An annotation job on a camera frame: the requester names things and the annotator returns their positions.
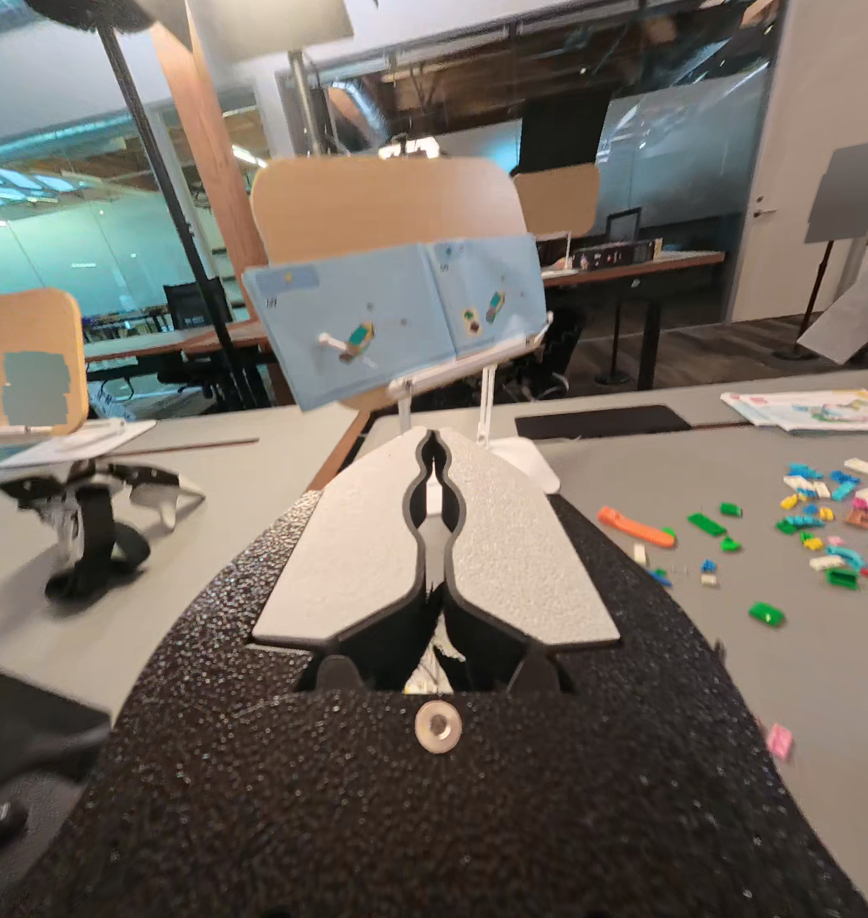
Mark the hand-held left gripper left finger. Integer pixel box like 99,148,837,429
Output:
251,426,438,654

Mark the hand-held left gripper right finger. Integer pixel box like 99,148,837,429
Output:
434,428,621,654

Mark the blue instruction booklet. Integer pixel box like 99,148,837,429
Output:
242,233,550,412

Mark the grey desk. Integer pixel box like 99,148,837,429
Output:
334,366,868,918
0,405,372,725

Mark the orange brick separator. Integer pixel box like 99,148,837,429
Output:
597,505,677,550

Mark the black office chair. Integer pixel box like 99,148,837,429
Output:
163,278,236,332

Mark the white instruction booklet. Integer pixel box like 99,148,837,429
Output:
721,391,793,429
738,387,868,436

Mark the pile of colourful bricks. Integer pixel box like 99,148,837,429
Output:
777,458,868,600

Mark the black printed box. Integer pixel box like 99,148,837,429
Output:
570,240,657,272

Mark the wooden background table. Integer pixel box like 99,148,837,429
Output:
540,250,727,392

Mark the black light stand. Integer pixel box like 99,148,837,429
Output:
25,0,273,410

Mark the wooden pillar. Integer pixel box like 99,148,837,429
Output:
151,22,271,334

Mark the black flag stand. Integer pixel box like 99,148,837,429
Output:
772,240,838,361

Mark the grey flag panel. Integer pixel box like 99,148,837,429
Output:
804,139,868,245
795,270,868,365

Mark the metal pole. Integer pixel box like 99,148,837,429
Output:
288,50,329,157

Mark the pale door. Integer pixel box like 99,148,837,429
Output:
730,0,868,325

